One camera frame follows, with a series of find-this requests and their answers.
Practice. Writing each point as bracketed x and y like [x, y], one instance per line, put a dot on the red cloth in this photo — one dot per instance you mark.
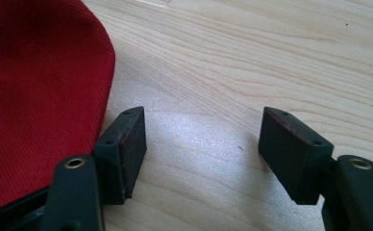
[37, 89]

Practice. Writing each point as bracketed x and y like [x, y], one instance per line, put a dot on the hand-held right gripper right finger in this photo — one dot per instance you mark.
[290, 154]

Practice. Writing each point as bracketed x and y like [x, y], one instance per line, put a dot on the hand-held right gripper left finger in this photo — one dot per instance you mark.
[120, 160]

